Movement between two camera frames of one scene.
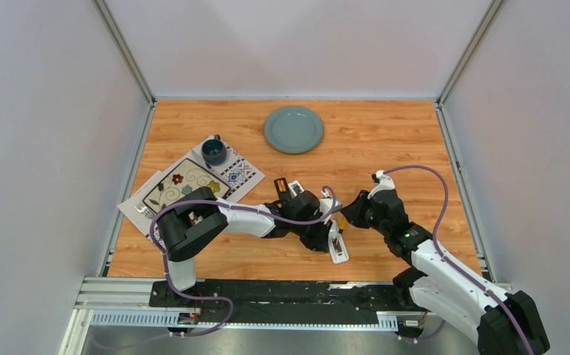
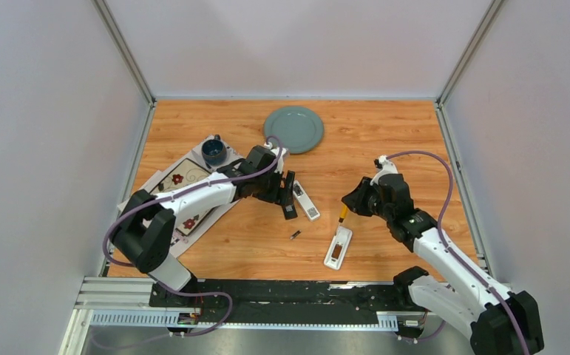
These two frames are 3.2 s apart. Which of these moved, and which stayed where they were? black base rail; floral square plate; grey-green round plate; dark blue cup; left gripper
Moved: left gripper
Stayed: grey-green round plate; floral square plate; black base rail; dark blue cup
